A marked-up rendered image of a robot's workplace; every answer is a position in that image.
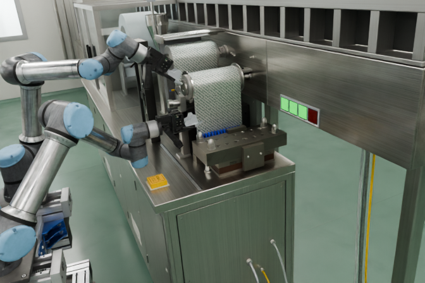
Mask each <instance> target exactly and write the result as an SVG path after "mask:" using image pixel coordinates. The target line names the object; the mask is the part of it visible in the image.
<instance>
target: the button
mask: <svg viewBox="0 0 425 283"><path fill-rule="evenodd" d="M147 182H148V184H149V186H150V187H151V189H154V188H158V187H160V186H165V185H167V180H166V178H165V177H164V176H163V174H158V175H155V176H151V177H148V178H147Z"/></svg>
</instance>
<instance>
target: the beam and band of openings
mask: <svg viewBox="0 0 425 283"><path fill-rule="evenodd" d="M176 12H177V20H178V23H182V24H187V25H193V26H198V27H204V28H222V29H225V31H226V32H232V33H239V34H242V35H249V36H253V37H260V38H264V39H270V40H277V41H281V42H288V43H291V44H298V45H304V46H309V47H315V48H319V49H326V50H330V51H336V52H343V53H347V54H354V55H358V56H364V57H371V58H375V59H382V60H385V61H392V62H396V63H403V64H409V65H413V66H420V67H423V66H425V0H176ZM301 36H303V37H301ZM331 40H332V41H331ZM356 44H358V45H356ZM364 45H367V46H364ZM394 50H397V51H394ZM403 51H405V52H403ZM411 52H412V53H411Z"/></svg>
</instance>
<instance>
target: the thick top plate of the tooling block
mask: <svg viewBox="0 0 425 283"><path fill-rule="evenodd" d="M267 126H268V127H265V128H262V127H260V124H258V125H255V126H251V127H248V128H246V130H243V131H238V132H235V133H230V134H228V133H222V134H219V135H214V136H209V137H206V138H204V141H205V142H204V143H197V140H194V141H192V148H193V153H194V154H195V155H196V156H197V157H198V158H199V159H200V160H201V161H202V162H203V163H204V164H205V165H206V166H207V167H209V166H213V165H216V164H220V163H223V162H227V161H230V160H234V159H238V158H241V157H242V147H244V146H247V145H251V144H255V143H259V142H263V143H264V151H267V150H271V149H273V148H278V147H282V146H284V145H287V133H286V132H284V131H282V130H280V129H279V133H278V134H272V133H271V131H272V124H269V123H267ZM209 139H213V140H214V143H215V147H216V149H215V150H208V149H207V144H208V140H209Z"/></svg>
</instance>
